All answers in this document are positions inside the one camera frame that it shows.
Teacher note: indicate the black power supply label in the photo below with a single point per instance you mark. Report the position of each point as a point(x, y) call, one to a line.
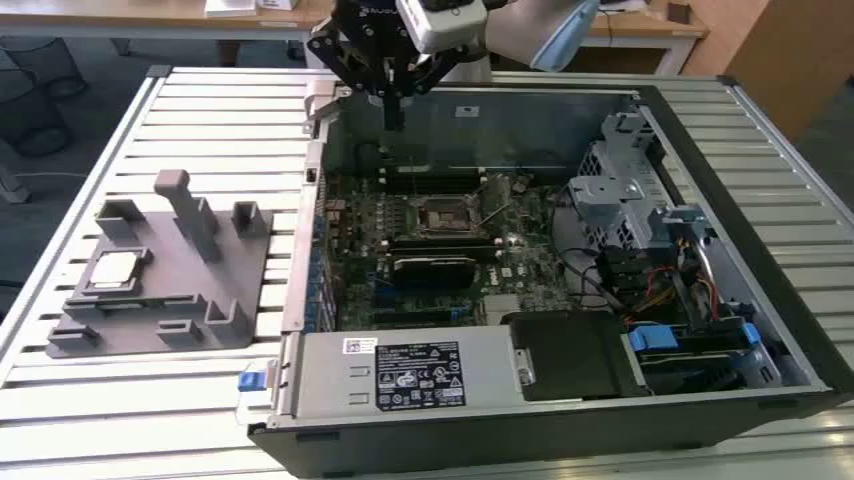
point(421, 375)

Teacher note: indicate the blue case latch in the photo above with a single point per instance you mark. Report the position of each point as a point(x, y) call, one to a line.
point(251, 382)

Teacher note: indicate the green RAM stick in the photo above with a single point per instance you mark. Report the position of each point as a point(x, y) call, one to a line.
point(154, 300)

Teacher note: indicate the black mesh waste bin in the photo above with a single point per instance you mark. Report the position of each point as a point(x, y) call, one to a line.
point(47, 60)
point(27, 110)

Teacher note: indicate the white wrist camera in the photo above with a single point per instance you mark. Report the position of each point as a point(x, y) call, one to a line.
point(448, 30)

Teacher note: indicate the large white box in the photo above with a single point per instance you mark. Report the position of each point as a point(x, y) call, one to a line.
point(230, 7)

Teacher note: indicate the black graphics card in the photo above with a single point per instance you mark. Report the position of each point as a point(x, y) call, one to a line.
point(434, 274)

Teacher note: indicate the black plastic shroud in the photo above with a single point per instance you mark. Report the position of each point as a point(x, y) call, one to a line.
point(568, 355)

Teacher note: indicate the long black expansion slot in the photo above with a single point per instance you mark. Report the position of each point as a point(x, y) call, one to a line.
point(410, 317)

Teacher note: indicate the black CPU socket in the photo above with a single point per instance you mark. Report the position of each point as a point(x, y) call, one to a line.
point(444, 217)

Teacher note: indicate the black ribbed plastic bracket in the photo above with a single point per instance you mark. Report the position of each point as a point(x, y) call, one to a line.
point(621, 270)

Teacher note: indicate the grey parts rack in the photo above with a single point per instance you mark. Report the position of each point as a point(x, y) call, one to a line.
point(167, 280)

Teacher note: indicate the silver power supply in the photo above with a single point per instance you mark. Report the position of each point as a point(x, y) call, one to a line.
point(321, 380)

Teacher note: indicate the silver CPU chip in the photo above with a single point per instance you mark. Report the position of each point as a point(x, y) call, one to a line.
point(119, 270)

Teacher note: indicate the blue plastic tab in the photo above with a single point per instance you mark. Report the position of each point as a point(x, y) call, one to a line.
point(750, 334)

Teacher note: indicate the black PC case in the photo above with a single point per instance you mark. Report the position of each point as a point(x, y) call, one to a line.
point(468, 445)

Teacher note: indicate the white barcode sticker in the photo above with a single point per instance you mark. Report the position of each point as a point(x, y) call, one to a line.
point(358, 345)

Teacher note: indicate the metal drive cage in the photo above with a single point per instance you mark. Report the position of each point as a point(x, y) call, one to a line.
point(604, 200)

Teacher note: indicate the silver support bar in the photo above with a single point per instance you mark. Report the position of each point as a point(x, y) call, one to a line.
point(716, 260)

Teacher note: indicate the white case wall sticker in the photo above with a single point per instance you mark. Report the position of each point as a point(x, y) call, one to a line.
point(468, 110)

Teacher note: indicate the blue disk carrier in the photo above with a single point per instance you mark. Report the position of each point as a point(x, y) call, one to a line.
point(654, 339)

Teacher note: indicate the black RAM slot white clips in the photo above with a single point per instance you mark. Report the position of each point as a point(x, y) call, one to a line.
point(434, 182)
point(441, 254)
point(441, 244)
point(434, 172)

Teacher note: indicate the wooden desk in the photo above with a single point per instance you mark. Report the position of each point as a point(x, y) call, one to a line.
point(101, 15)

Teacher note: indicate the small white box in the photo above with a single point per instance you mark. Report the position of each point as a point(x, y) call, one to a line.
point(277, 4)

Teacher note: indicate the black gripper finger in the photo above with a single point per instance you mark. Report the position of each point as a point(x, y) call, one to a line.
point(334, 55)
point(441, 67)

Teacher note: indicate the wooden cabinet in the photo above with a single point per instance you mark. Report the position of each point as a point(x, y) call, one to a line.
point(788, 60)

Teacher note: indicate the green motherboard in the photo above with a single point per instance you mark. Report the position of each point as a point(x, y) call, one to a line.
point(534, 270)

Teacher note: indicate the silver chipset heatsink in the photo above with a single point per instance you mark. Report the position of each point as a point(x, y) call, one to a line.
point(502, 307)

